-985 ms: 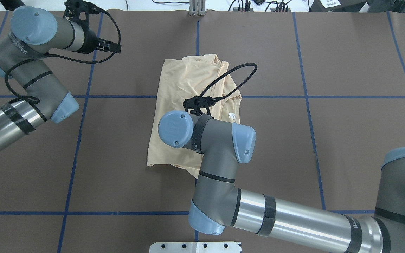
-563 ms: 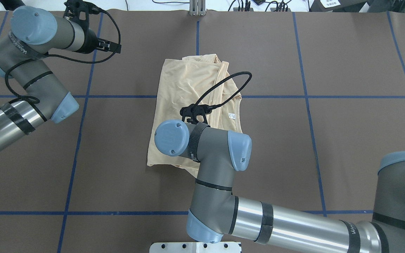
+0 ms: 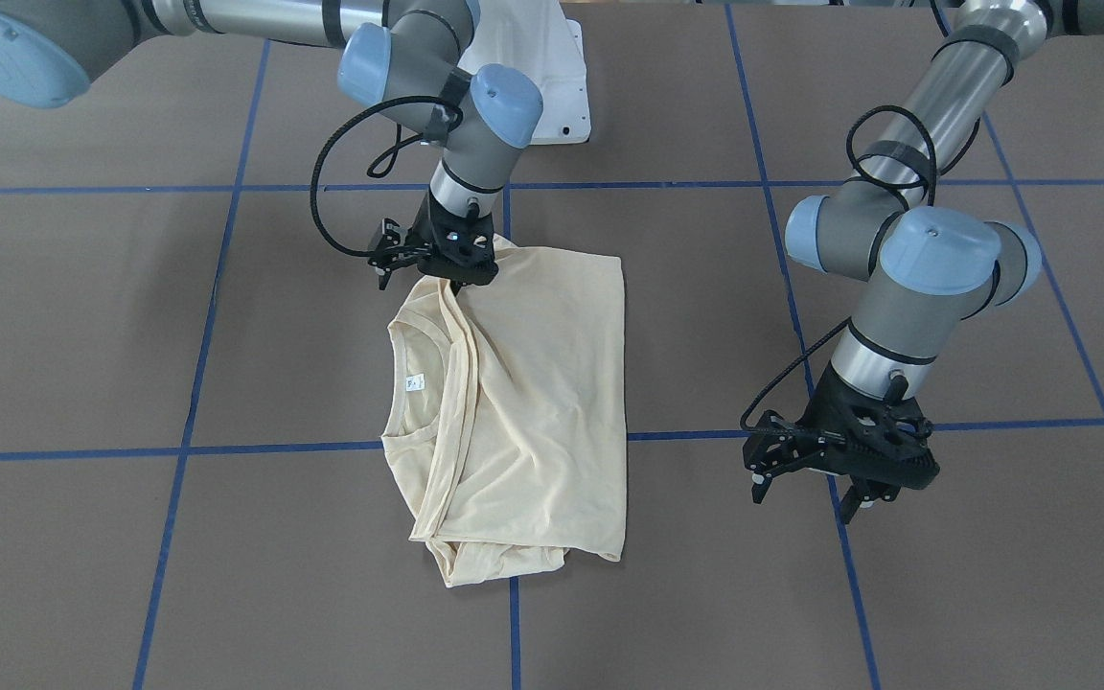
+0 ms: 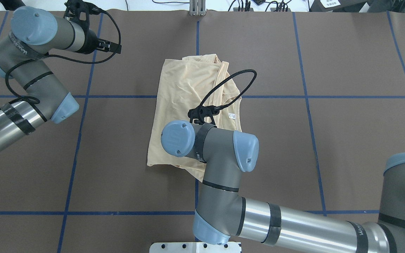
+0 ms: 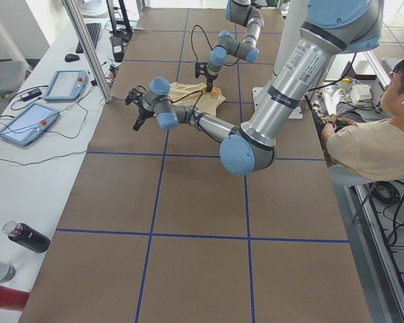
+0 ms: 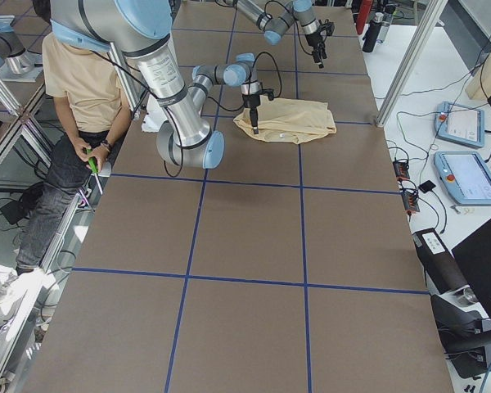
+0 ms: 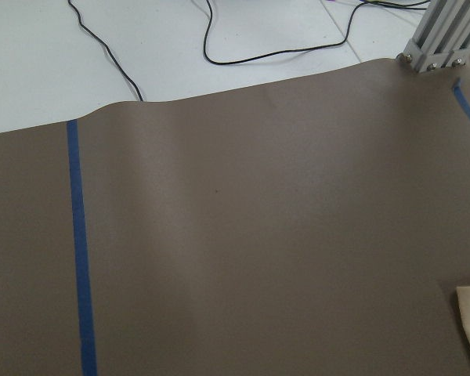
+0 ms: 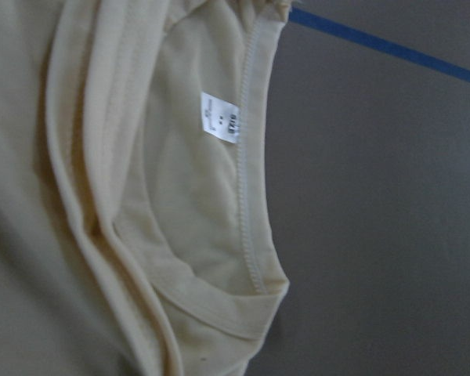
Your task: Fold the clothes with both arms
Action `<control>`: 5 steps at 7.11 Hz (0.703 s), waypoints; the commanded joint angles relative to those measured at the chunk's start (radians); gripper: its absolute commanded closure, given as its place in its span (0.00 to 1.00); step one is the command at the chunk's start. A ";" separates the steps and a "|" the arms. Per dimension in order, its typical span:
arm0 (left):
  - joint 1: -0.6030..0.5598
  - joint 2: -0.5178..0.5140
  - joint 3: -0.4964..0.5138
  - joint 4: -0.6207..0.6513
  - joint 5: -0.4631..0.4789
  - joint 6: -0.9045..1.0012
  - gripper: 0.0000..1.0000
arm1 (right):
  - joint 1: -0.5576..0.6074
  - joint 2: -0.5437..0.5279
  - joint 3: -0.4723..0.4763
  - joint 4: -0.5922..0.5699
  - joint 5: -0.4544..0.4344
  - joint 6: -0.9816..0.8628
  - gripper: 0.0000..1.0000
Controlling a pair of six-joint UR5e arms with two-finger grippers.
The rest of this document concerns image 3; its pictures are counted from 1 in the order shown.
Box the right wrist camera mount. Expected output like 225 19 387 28
417 215 499 287

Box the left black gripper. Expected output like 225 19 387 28
744 365 932 524

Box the brown mat with blue grid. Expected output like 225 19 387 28
0 3 1104 689

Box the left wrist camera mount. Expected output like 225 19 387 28
840 399 940 490

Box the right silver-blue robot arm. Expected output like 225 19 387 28
0 1 544 291

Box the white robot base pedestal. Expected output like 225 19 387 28
457 1 592 146

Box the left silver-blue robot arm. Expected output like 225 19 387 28
740 1 1104 523

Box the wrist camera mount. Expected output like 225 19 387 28
417 215 499 287
840 399 940 490

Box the cream long-sleeve printed shirt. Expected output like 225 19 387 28
381 240 628 588

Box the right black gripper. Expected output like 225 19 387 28
365 192 499 296

